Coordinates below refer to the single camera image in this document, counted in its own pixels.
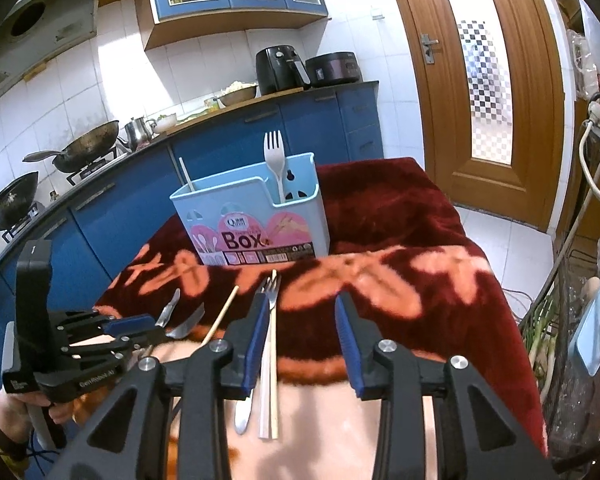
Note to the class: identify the person's left hand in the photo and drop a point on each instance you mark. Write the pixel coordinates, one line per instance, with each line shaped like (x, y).
(10, 417)

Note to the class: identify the steel kettle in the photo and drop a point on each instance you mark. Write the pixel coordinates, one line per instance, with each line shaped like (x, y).
(139, 132)

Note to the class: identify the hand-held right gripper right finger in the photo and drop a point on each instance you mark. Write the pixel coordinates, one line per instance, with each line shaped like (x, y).
(347, 345)

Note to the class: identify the grey range hood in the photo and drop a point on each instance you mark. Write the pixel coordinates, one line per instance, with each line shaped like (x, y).
(40, 35)

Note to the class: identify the light blue board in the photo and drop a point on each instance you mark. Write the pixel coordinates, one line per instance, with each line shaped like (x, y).
(597, 325)

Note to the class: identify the small black wok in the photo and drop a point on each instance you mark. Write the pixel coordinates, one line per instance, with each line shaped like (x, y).
(10, 202)

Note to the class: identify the metal knife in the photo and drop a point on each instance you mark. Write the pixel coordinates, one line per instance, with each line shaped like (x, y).
(169, 307)

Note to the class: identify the dark rice cooker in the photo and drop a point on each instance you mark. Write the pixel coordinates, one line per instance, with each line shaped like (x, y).
(335, 69)

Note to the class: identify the bowl of food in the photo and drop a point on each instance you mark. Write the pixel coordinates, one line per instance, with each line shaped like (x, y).
(237, 94)

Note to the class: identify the light blue utensil box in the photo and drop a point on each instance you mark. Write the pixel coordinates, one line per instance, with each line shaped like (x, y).
(252, 220)

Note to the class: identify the large black wok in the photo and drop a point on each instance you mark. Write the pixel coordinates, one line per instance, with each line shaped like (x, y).
(87, 147)

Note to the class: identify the metal fork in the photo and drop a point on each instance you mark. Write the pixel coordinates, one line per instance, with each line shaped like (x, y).
(271, 287)

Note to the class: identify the small white bowl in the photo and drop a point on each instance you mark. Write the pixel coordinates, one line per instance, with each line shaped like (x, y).
(165, 122)

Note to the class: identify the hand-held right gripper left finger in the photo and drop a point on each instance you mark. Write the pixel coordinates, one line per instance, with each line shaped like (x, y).
(257, 342)

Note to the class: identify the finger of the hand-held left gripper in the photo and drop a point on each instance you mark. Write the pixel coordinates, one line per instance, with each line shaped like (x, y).
(127, 324)
(130, 346)

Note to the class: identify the black air fryer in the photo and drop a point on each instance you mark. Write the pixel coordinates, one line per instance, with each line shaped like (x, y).
(277, 70)

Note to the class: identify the red floral blanket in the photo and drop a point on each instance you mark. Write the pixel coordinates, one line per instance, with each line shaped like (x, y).
(430, 270)

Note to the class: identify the blue base cabinets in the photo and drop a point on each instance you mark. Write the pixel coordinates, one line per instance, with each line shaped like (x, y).
(130, 195)

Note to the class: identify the thin white chopstick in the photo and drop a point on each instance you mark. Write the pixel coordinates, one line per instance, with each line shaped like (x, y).
(186, 172)

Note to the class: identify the wooden chopstick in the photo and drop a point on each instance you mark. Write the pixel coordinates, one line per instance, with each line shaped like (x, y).
(222, 312)
(274, 390)

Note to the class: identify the wooden door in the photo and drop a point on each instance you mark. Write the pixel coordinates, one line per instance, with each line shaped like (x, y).
(525, 85)

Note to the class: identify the green onions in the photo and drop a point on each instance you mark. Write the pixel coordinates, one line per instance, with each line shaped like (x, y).
(539, 340)

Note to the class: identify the metal spoon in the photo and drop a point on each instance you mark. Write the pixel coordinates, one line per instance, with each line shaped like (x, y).
(187, 325)

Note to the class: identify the white plastic fork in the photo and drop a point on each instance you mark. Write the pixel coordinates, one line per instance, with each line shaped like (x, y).
(275, 157)

